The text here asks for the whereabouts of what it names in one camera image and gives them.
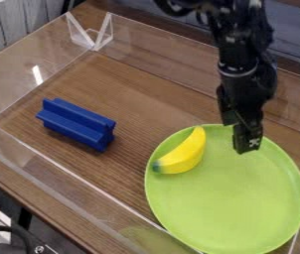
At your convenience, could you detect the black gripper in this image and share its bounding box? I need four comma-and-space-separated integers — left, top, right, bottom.
218, 65, 278, 154

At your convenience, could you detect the blue ridged block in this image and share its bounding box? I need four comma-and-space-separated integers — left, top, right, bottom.
37, 98, 117, 152

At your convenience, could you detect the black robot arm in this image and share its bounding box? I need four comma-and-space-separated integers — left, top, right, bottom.
155, 0, 278, 154

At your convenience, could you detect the green round plate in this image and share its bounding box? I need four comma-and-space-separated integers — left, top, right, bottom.
145, 124, 300, 254

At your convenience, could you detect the yellow banana-shaped toy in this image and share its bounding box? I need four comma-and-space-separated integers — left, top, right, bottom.
152, 126, 208, 175

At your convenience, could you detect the black device with knob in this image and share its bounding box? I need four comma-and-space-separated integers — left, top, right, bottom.
13, 228, 86, 254

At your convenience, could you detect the clear acrylic barrier wall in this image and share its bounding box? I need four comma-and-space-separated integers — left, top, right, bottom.
0, 11, 300, 254

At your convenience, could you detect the black cable lower left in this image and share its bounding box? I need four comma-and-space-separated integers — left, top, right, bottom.
0, 224, 31, 254

